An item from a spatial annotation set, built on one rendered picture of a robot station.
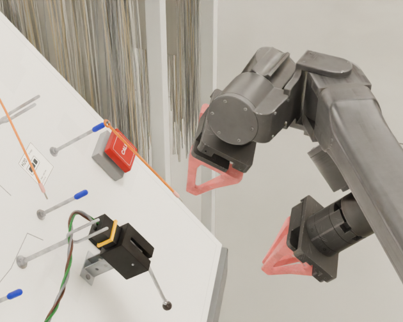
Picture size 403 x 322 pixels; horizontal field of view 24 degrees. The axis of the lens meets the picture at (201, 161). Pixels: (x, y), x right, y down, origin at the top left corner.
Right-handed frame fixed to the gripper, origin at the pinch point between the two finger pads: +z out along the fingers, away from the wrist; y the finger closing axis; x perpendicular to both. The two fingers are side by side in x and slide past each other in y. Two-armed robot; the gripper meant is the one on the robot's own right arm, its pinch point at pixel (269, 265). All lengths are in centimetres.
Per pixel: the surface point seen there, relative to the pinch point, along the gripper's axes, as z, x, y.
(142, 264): 11.6, -11.8, 2.4
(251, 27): 101, 56, -228
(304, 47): 86, 72, -218
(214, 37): 33, 2, -90
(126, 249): 11.0, -14.9, 2.4
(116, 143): 16.2, -19.3, -19.1
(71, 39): 37, -26, -60
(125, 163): 16.6, -16.6, -17.4
